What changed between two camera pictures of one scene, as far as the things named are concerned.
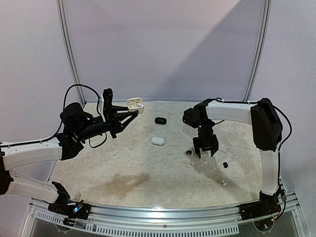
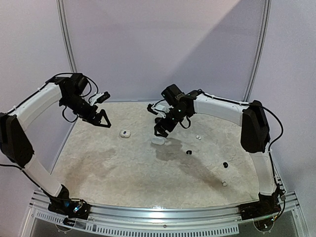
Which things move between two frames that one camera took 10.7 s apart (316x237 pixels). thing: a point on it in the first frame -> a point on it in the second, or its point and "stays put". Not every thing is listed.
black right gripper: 205,141 -> 163,124
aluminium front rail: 120,220 stays put
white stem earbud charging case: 135,103 -> 125,134
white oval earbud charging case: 157,140 stays put
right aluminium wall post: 262,46 stays put
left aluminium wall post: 62,13 stays put
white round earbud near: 224,182 stays put
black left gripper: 115,123 -> 89,118
